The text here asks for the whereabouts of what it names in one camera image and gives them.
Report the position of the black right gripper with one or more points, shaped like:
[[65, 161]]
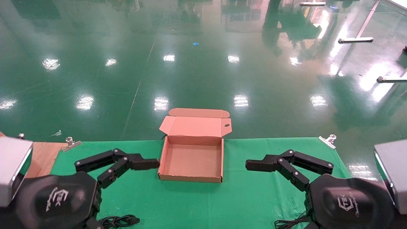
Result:
[[349, 203]]

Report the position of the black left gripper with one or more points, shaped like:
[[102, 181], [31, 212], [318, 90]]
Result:
[[63, 200]]

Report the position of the open brown cardboard box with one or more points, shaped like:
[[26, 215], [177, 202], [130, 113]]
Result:
[[194, 159]]

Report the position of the metal binder clip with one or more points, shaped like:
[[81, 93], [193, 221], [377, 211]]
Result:
[[70, 143], [328, 141]]

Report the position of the clear plastic scrap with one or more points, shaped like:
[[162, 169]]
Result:
[[57, 133]]

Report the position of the small metal clip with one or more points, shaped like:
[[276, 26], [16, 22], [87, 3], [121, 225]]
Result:
[[21, 136]]

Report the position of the green table cloth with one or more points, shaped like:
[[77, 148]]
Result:
[[197, 203]]

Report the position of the short white table foot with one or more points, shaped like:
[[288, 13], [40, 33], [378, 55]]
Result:
[[391, 79]]

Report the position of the long white table leg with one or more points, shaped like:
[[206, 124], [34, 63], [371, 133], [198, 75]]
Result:
[[355, 39]]

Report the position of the white floor bar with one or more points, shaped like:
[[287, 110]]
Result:
[[313, 3]]

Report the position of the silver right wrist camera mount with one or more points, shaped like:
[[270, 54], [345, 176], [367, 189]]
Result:
[[392, 175]]

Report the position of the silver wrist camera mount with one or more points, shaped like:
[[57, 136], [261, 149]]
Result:
[[392, 175], [12, 165]]

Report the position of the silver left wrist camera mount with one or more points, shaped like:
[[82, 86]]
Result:
[[12, 165]]

